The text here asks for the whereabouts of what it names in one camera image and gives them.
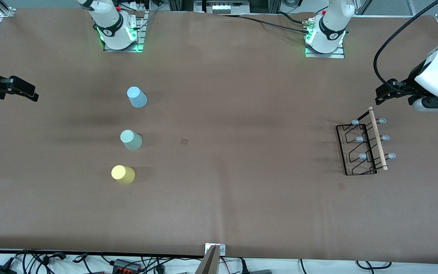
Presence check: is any black wire cup holder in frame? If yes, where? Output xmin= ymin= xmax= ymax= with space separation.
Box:
xmin=336 ymin=107 xmax=396 ymax=176

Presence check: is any pale green plastic cup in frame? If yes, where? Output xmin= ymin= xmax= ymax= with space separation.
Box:
xmin=120 ymin=130 xmax=143 ymax=151

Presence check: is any yellow plastic cup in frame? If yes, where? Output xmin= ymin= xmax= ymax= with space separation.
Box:
xmin=111 ymin=165 xmax=136 ymax=186

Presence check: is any light blue plastic cup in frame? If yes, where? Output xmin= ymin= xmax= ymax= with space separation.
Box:
xmin=127 ymin=86 xmax=148 ymax=108

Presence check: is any brown table cover sheet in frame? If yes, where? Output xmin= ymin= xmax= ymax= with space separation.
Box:
xmin=0 ymin=8 xmax=438 ymax=265

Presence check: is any grey electronics box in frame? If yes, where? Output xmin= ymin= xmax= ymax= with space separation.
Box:
xmin=203 ymin=0 xmax=251 ymax=15

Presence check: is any black orange connector block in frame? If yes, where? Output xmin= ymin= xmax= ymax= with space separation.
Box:
xmin=113 ymin=259 xmax=142 ymax=273

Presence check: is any grey brown stand beam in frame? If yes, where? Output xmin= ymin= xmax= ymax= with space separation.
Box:
xmin=195 ymin=245 xmax=220 ymax=274

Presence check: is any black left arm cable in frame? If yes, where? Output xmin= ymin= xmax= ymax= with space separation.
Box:
xmin=373 ymin=0 xmax=438 ymax=94

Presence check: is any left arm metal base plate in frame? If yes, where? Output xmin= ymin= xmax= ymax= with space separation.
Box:
xmin=305 ymin=43 xmax=345 ymax=59

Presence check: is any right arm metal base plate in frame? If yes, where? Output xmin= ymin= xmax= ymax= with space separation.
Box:
xmin=103 ymin=11 xmax=149 ymax=53

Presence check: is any black cable on table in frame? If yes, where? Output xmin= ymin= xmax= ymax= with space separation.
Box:
xmin=219 ymin=12 xmax=311 ymax=35

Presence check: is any black looped floor cable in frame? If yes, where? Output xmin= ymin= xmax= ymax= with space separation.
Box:
xmin=356 ymin=261 xmax=391 ymax=269

